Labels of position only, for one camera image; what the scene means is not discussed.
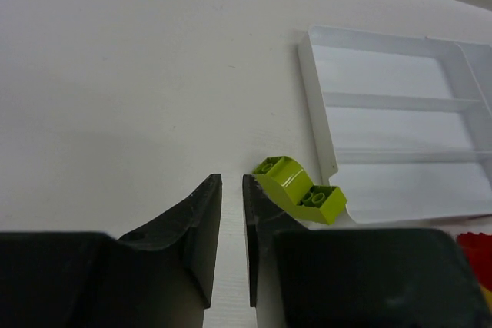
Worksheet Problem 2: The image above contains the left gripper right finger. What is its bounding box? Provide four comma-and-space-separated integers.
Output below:
242, 175, 491, 327

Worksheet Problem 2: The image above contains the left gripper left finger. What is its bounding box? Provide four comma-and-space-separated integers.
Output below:
1, 174, 222, 327

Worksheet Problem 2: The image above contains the yellow and red lego stack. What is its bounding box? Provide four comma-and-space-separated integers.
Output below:
456, 232, 492, 309

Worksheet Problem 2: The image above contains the large lime green lego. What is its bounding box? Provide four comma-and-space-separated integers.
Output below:
252, 156, 347, 224

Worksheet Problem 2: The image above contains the white divided tray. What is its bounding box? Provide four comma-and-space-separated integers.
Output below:
298, 25, 491, 224

